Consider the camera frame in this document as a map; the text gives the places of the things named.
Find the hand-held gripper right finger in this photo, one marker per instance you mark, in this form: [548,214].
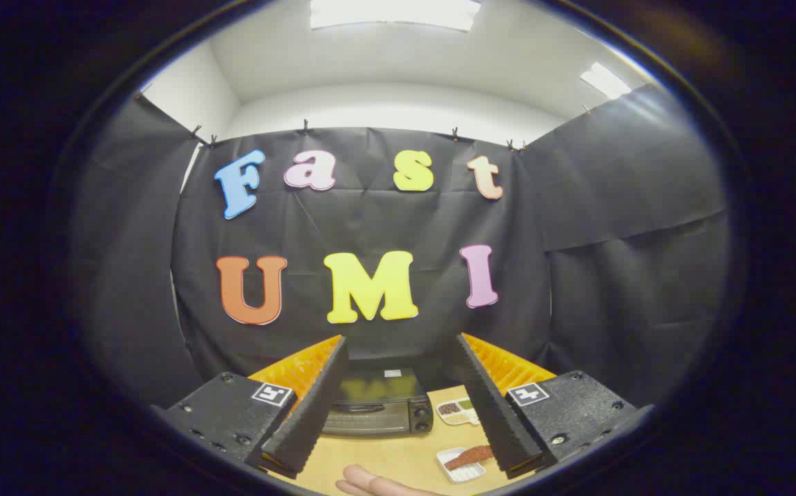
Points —
[491,406]

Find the white rectangular dish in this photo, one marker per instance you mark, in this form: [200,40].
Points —
[463,474]

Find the black toaster oven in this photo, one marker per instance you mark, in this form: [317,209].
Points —
[377,413]

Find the white divided tray with grains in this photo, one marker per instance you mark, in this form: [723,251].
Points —
[456,413]

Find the ceiling light panel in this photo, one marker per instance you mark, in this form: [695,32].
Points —
[394,12]
[604,80]

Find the red meat steak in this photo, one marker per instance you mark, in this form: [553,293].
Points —
[470,456]

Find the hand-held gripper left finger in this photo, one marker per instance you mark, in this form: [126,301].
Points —
[315,406]

